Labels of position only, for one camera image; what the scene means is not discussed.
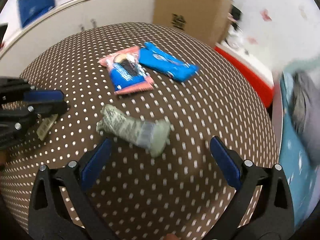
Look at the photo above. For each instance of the crumpled green grey wrapper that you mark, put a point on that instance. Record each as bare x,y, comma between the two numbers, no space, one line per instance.
152,136

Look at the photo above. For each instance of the blue snack packet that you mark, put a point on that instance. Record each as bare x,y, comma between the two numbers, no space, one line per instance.
152,57

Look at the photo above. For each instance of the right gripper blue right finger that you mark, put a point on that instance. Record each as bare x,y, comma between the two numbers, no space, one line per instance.
228,161

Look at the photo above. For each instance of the red storage box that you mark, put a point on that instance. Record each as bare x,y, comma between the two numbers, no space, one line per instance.
256,73

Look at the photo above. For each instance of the brown polka dot tablecloth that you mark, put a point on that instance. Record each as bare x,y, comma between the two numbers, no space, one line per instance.
182,191

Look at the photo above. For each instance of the white plastic bag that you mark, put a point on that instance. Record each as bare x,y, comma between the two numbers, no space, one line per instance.
235,38

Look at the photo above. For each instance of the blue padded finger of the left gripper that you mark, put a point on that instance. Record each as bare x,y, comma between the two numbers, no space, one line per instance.
43,96

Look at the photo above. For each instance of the grey folded blanket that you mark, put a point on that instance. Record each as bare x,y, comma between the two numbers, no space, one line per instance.
305,112

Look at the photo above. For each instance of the pink blue cookie packet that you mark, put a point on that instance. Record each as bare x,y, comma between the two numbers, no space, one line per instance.
125,71

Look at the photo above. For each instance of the teal bed sheet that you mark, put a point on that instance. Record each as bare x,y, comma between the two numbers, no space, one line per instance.
302,177

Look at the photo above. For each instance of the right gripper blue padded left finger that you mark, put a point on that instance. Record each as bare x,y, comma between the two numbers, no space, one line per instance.
92,163

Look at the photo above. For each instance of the brown cardboard box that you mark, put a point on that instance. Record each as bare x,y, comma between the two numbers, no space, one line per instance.
205,20

